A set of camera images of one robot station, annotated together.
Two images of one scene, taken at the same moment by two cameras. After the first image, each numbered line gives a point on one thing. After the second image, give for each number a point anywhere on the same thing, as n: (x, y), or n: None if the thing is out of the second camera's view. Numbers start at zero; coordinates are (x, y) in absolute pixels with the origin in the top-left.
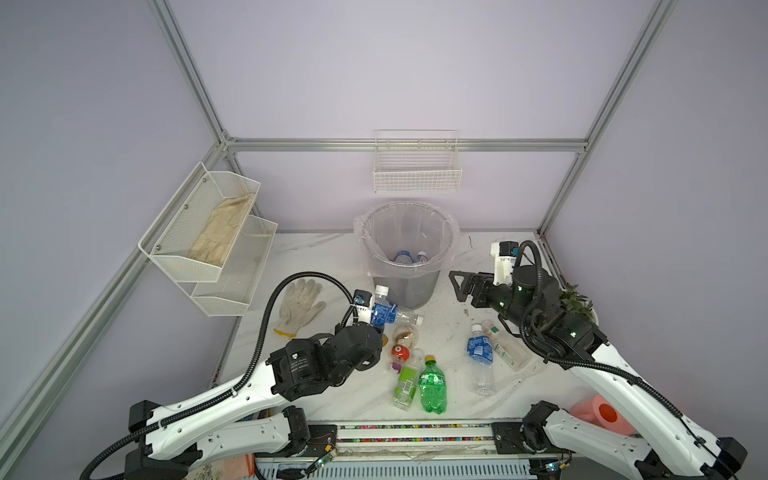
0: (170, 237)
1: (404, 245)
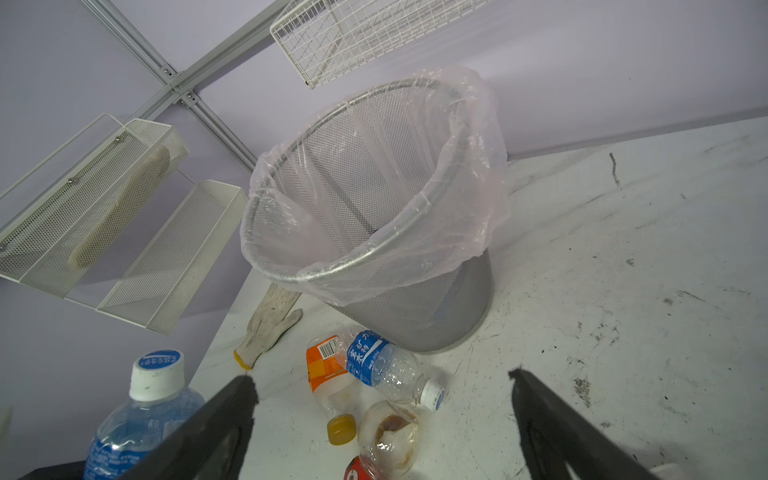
0: (56, 243)
1: (386, 209)
